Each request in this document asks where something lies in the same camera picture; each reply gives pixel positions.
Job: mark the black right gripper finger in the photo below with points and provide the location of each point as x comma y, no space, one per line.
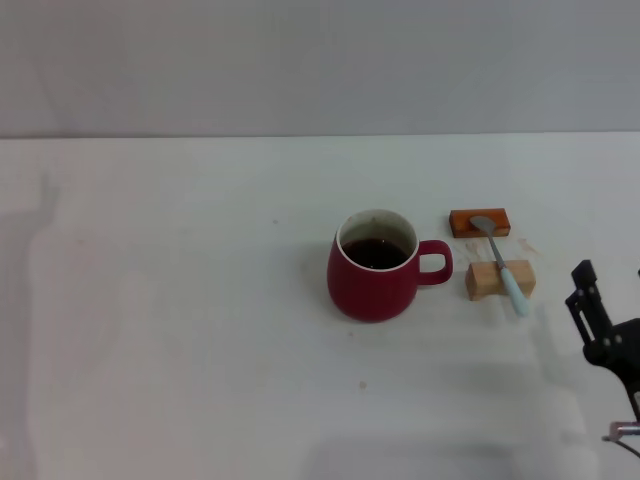
587,300

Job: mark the dark coffee liquid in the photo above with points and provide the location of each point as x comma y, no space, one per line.
375,255

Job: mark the dark orange wooden block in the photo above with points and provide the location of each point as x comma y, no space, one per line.
462,225

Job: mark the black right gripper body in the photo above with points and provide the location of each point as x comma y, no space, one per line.
625,345

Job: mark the light wooden block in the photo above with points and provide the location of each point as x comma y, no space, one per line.
480,282

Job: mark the red ceramic mug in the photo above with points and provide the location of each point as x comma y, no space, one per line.
370,295

